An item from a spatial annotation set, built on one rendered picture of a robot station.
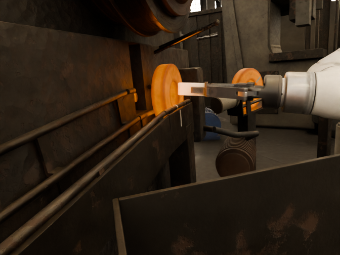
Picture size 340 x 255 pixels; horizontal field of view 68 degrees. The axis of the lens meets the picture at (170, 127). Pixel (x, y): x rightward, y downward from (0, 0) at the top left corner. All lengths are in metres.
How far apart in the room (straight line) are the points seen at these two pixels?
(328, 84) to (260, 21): 2.73
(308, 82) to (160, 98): 0.31
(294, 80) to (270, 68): 2.65
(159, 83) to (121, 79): 0.08
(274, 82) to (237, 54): 2.73
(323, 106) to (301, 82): 0.06
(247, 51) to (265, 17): 0.41
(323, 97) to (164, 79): 0.33
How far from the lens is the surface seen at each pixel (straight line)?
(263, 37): 3.26
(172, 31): 0.61
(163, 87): 0.58
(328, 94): 0.58
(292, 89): 0.57
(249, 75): 1.00
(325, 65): 0.73
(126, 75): 0.59
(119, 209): 0.16
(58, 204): 0.29
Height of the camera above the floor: 0.80
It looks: 13 degrees down
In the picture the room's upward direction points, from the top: 5 degrees counter-clockwise
